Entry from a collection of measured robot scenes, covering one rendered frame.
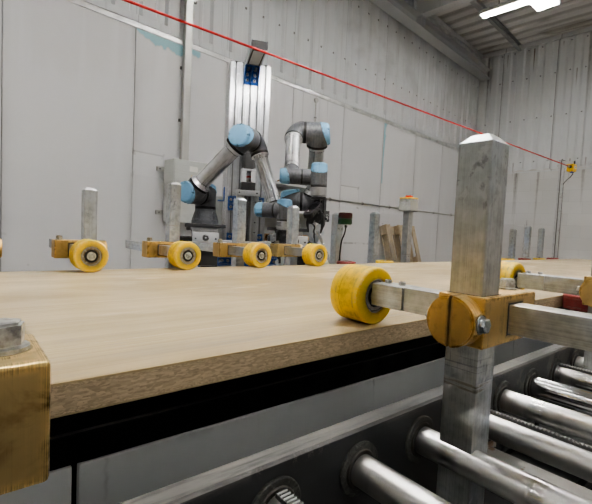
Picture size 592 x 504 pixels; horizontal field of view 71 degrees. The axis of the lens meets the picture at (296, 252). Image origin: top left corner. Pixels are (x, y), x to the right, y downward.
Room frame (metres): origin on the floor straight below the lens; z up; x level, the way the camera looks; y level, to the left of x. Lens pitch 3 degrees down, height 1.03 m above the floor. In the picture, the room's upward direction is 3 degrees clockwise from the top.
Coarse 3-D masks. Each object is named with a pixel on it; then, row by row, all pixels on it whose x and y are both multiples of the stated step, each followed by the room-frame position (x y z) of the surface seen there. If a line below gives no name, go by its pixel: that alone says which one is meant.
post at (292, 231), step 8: (288, 208) 1.66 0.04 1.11; (296, 208) 1.65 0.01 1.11; (288, 216) 1.66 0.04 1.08; (296, 216) 1.65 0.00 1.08; (288, 224) 1.66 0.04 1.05; (296, 224) 1.65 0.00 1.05; (288, 232) 1.65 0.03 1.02; (296, 232) 1.65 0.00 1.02; (288, 240) 1.65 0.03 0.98; (296, 240) 1.65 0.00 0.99; (288, 264) 1.65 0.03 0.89; (296, 264) 1.66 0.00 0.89
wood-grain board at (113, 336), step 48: (0, 288) 0.72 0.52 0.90; (48, 288) 0.74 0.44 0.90; (96, 288) 0.77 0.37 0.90; (144, 288) 0.79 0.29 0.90; (192, 288) 0.82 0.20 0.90; (240, 288) 0.85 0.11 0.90; (288, 288) 0.88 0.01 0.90; (432, 288) 1.00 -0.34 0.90; (48, 336) 0.44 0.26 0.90; (96, 336) 0.44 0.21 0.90; (144, 336) 0.45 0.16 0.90; (192, 336) 0.46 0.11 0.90; (240, 336) 0.47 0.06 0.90; (288, 336) 0.48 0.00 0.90; (336, 336) 0.50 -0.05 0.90; (384, 336) 0.56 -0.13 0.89; (96, 384) 0.33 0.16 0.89; (144, 384) 0.35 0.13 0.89; (192, 384) 0.38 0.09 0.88
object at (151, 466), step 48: (432, 336) 0.73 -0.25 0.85; (240, 384) 0.49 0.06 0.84; (288, 384) 0.53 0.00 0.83; (336, 384) 0.58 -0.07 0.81; (384, 384) 0.65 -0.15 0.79; (432, 384) 0.74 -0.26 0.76; (96, 432) 0.38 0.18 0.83; (144, 432) 0.41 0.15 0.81; (192, 432) 0.44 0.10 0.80; (240, 432) 0.48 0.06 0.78; (288, 432) 0.53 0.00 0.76; (48, 480) 0.36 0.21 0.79; (96, 480) 0.38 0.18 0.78; (144, 480) 0.41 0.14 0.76
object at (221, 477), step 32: (544, 352) 0.69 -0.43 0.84; (512, 384) 0.60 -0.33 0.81; (384, 416) 0.41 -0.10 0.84; (416, 416) 0.44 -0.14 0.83; (512, 416) 0.60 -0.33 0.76; (288, 448) 0.34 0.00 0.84; (320, 448) 0.35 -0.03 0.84; (384, 448) 0.41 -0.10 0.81; (192, 480) 0.29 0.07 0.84; (224, 480) 0.30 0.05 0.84; (256, 480) 0.31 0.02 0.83; (320, 480) 0.35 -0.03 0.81; (416, 480) 0.45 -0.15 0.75; (576, 480) 0.53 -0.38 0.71
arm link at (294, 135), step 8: (288, 128) 2.23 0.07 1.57; (296, 128) 2.20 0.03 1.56; (288, 136) 2.19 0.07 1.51; (296, 136) 2.18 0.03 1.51; (288, 144) 2.13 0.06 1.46; (296, 144) 2.13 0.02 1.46; (288, 152) 2.07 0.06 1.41; (296, 152) 2.08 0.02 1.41; (288, 160) 2.02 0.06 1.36; (296, 160) 2.03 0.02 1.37; (280, 168) 1.99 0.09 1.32; (288, 168) 1.97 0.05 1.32; (296, 168) 1.98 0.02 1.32; (280, 176) 1.96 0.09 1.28; (288, 176) 1.95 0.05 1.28; (296, 176) 1.95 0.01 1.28
